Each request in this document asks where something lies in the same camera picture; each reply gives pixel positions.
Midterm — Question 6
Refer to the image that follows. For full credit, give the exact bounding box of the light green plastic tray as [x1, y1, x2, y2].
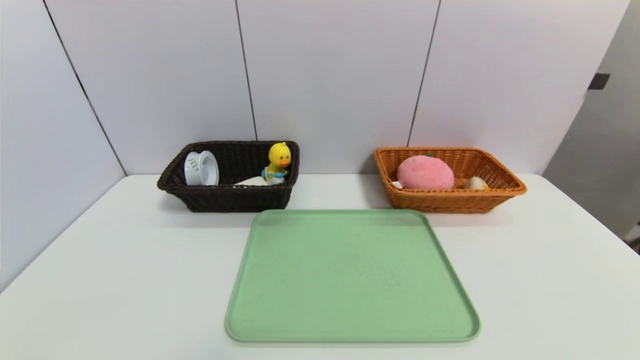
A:
[225, 209, 482, 344]

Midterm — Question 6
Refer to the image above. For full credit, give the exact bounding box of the white round plastic container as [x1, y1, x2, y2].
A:
[184, 150, 220, 186]

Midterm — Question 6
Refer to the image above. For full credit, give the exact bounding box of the yellow duck scooter toy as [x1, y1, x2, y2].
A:
[261, 142, 292, 186]

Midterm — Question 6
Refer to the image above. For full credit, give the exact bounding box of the orange wicker basket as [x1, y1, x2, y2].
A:
[374, 146, 528, 214]

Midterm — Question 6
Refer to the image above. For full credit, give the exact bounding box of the pink plush peach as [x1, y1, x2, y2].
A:
[391, 153, 456, 191]

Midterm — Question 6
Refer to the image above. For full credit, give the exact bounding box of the dark brown wicker basket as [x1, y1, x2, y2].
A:
[157, 140, 301, 213]

